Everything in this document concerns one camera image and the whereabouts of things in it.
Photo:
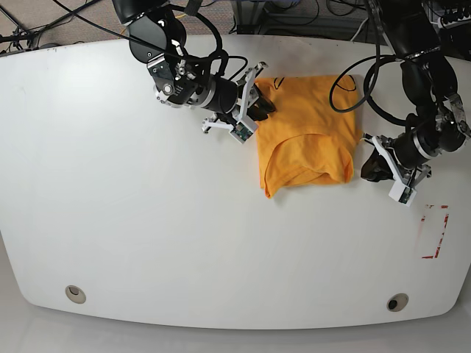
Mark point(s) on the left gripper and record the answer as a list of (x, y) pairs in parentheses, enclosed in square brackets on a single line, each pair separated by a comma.
[(437, 129)]

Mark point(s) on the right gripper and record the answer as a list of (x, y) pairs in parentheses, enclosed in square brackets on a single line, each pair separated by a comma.
[(179, 83)]

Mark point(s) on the yellow T-shirt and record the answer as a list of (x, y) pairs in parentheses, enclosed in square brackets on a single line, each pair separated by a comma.
[(305, 142)]

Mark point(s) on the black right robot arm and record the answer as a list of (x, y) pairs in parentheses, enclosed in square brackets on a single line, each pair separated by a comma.
[(157, 38)]

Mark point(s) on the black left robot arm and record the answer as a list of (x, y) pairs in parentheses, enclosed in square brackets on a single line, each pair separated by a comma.
[(429, 82)]

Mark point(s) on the red tape rectangle marking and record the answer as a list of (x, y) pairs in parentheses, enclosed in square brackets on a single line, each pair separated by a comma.
[(432, 229)]

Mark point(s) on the right table grommet hole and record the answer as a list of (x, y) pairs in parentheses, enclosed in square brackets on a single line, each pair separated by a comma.
[(397, 302)]

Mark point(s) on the table grommet hole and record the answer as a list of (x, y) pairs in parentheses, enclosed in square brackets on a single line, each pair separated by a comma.
[(397, 302), (75, 294)]

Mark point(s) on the white power strip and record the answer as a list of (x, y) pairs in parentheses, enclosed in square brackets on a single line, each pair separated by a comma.
[(454, 17)]

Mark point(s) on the left table grommet hole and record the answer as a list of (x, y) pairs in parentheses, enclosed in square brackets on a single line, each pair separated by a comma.
[(75, 294)]

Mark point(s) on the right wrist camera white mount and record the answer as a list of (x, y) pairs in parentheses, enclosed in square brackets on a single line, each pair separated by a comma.
[(239, 125)]

